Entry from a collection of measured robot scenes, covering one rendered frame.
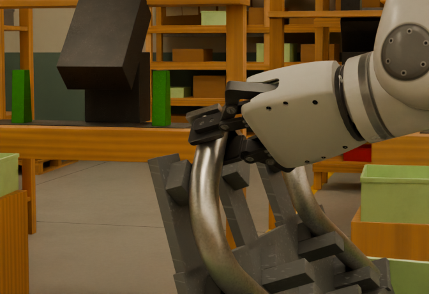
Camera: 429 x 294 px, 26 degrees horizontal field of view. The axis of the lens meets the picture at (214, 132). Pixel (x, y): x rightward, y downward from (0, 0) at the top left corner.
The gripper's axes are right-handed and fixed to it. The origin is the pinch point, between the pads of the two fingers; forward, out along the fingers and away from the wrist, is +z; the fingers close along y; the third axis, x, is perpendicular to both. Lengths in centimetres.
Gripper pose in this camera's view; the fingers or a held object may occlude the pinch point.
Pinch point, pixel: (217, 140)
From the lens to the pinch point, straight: 95.8
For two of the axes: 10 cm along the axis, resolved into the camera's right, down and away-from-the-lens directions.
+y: -5.0, -6.3, -5.9
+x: -1.5, 7.4, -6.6
